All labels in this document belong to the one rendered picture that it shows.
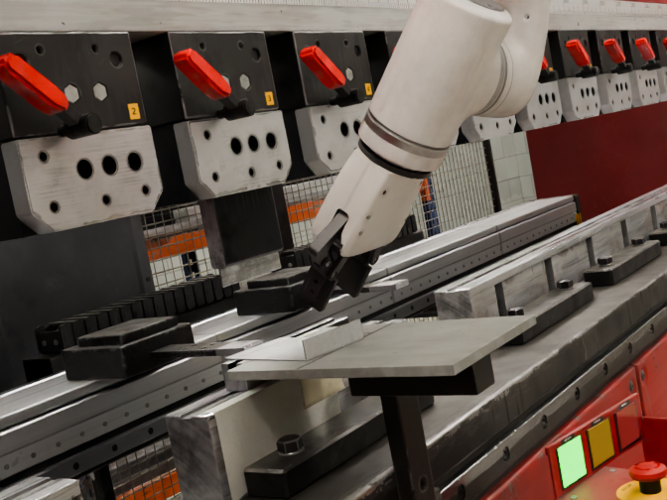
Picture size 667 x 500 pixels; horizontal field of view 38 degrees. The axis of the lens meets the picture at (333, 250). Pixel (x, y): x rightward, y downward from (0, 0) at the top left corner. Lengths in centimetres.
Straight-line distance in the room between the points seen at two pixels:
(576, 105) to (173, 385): 94
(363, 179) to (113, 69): 24
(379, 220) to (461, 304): 52
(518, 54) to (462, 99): 8
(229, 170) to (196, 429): 26
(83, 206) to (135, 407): 44
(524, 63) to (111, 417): 64
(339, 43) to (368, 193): 34
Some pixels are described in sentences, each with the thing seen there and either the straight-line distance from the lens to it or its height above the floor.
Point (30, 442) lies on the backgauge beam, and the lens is 113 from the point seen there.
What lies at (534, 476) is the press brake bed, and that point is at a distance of 129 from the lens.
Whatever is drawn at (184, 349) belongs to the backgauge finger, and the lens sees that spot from 114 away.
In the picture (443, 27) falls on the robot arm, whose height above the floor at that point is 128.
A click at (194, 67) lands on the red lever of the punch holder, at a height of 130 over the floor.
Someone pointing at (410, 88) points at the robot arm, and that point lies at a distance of 85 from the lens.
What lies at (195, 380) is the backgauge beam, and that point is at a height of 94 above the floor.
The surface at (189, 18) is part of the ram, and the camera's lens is 98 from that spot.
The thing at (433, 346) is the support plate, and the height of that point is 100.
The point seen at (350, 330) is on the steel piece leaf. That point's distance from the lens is 99.
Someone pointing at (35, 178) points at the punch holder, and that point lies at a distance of 81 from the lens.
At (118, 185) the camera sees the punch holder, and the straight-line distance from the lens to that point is 87.
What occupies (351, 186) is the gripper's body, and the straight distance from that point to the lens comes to 89.
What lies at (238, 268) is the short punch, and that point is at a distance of 103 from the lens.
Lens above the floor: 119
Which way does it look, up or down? 6 degrees down
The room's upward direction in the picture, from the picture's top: 11 degrees counter-clockwise
